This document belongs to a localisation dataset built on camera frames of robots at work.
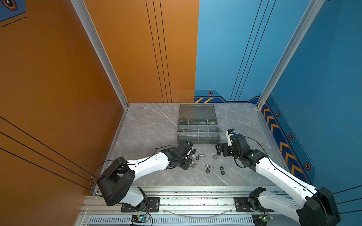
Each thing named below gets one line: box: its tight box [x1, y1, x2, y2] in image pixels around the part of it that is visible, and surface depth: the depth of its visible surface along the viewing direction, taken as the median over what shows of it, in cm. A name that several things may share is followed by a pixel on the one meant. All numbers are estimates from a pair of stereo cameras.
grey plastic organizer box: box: [177, 103, 221, 145], surface depth 106 cm
